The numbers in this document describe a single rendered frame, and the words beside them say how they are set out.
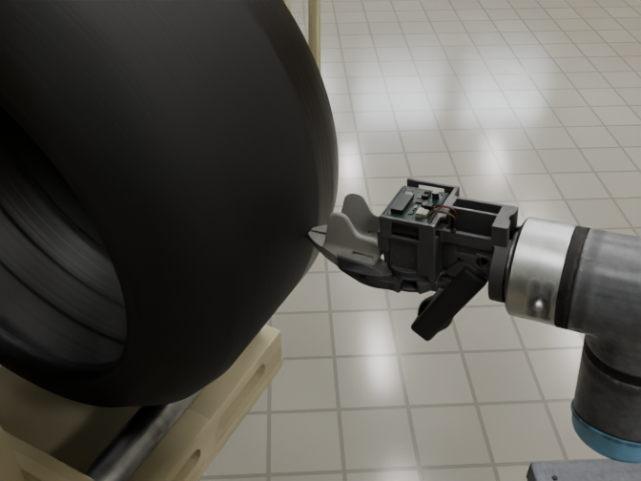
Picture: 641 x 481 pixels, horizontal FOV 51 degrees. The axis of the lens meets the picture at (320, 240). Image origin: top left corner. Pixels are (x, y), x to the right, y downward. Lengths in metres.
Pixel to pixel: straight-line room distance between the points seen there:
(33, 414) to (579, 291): 0.76
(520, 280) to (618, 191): 2.50
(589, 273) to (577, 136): 2.84
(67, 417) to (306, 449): 1.00
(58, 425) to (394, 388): 1.22
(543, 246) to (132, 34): 0.37
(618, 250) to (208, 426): 0.55
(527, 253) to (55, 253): 0.71
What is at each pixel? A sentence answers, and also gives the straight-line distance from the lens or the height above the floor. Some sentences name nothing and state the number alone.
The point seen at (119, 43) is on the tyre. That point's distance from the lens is 0.55.
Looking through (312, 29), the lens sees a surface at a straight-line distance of 3.48.
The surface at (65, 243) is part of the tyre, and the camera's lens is 1.08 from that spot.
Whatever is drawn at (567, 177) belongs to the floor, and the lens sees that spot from 3.08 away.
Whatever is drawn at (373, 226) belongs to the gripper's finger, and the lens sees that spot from 0.68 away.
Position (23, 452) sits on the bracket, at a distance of 0.83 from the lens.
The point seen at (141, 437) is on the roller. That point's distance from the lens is 0.84.
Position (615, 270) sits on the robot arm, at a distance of 0.58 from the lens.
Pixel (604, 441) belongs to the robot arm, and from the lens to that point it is 0.69.
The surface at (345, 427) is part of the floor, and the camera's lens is 1.96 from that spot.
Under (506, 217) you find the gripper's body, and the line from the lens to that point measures 0.60.
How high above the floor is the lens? 1.58
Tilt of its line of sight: 39 degrees down
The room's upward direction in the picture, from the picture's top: straight up
